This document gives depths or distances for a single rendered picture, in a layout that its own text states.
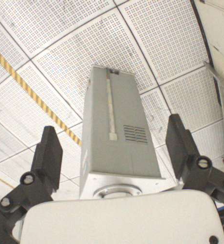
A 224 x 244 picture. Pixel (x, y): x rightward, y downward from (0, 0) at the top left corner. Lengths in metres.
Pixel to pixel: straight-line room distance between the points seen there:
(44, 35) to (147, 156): 0.86
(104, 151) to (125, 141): 0.11
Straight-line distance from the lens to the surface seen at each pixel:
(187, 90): 1.47
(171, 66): 1.32
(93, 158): 0.69
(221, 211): 0.87
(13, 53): 1.30
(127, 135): 0.81
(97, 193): 0.73
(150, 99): 1.42
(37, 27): 1.19
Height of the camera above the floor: 1.11
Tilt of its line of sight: 48 degrees down
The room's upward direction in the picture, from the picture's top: 175 degrees clockwise
